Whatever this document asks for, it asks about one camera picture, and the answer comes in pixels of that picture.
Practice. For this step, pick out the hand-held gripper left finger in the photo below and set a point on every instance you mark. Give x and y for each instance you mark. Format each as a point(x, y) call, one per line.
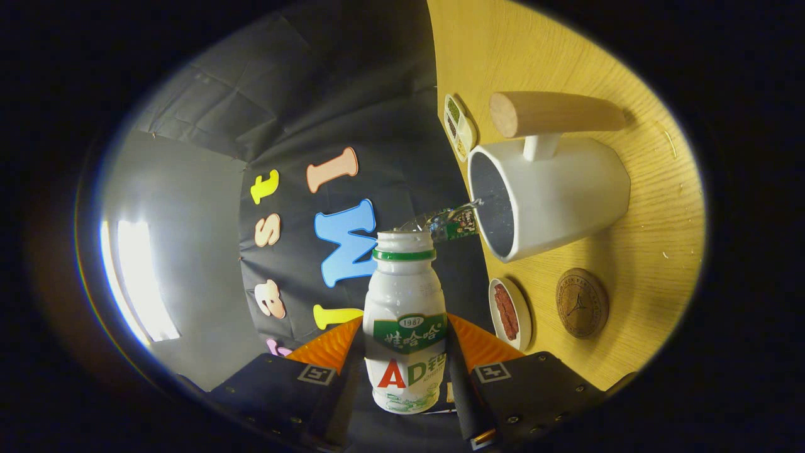
point(277, 390)

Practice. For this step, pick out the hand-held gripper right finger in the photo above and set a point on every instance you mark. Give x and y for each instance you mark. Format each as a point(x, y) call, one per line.
point(534, 390)

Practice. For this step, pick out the round brown coaster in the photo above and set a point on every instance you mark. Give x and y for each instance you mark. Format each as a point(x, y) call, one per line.
point(582, 303)

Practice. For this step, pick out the white juice bottle green label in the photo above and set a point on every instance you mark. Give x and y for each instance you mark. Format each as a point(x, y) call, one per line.
point(402, 296)

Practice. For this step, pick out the clear plastic water bottle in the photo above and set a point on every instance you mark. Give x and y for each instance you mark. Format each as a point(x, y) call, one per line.
point(453, 223)

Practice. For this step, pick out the round beige plate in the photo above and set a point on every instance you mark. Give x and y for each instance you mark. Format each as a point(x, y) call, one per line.
point(523, 314)

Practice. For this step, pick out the red sausage pieces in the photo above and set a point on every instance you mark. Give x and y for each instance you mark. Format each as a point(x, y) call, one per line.
point(506, 311)

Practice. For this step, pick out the ceiling light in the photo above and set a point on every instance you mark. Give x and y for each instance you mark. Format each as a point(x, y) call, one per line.
point(144, 283)

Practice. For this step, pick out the wooden table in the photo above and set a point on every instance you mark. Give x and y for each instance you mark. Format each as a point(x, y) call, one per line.
point(654, 220)

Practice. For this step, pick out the yellow soybeans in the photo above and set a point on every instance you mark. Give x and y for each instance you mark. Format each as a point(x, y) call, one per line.
point(461, 148)

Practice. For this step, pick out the white divided dish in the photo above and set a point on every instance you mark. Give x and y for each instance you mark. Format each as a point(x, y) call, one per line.
point(467, 129)

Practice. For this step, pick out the dark red beans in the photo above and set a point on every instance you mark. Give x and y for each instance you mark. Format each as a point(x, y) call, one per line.
point(451, 128)

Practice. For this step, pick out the green mung beans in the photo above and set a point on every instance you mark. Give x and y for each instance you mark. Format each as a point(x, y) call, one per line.
point(453, 109)

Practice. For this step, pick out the black backdrop cloth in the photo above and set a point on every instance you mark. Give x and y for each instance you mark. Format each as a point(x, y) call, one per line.
point(283, 94)

